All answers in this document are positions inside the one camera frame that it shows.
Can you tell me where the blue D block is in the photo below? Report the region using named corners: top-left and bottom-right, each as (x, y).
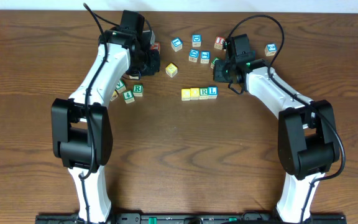
top-left (191, 34), bottom-right (202, 47)

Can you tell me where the yellow S block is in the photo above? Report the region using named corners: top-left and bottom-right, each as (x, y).
top-left (165, 63), bottom-right (178, 78)

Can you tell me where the yellow O block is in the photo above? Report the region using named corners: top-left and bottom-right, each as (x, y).
top-left (190, 88), bottom-right (200, 100)

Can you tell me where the blue L block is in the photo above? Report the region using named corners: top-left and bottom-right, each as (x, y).
top-left (208, 86), bottom-right (218, 99)

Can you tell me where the green V block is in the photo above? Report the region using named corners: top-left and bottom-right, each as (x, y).
top-left (116, 80), bottom-right (126, 93)

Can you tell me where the blue T block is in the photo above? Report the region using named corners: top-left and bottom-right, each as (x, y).
top-left (200, 51), bottom-right (211, 64)

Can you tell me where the blue 2 block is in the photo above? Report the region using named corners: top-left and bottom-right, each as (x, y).
top-left (264, 43), bottom-right (278, 57)

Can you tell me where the yellow block far left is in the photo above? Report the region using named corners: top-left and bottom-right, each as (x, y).
top-left (110, 90), bottom-right (119, 101)

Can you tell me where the red I block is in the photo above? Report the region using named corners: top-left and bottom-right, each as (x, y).
top-left (214, 36), bottom-right (225, 50)

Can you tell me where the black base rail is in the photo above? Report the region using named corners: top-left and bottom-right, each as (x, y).
top-left (35, 211), bottom-right (347, 224)

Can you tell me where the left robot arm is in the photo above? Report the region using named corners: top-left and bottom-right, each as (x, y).
top-left (51, 30), bottom-right (160, 223)

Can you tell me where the yellow C block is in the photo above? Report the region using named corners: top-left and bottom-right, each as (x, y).
top-left (181, 88), bottom-right (191, 101)

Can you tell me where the green 7 block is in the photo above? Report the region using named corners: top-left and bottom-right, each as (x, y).
top-left (129, 75), bottom-right (140, 80)

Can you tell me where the green B block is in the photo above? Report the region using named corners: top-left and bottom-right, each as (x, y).
top-left (210, 57), bottom-right (220, 69)

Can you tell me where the green r block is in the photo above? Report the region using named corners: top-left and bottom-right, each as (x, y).
top-left (132, 85), bottom-right (144, 97)
top-left (199, 87), bottom-right (209, 100)

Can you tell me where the blue U block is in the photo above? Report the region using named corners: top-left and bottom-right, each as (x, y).
top-left (171, 37), bottom-right (183, 52)

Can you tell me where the red A block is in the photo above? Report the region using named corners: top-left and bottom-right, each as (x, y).
top-left (150, 42), bottom-right (160, 52)

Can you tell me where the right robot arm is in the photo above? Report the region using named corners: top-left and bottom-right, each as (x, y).
top-left (213, 59), bottom-right (346, 223)

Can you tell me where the green 4 block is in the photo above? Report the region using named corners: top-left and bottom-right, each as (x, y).
top-left (122, 90), bottom-right (135, 104)

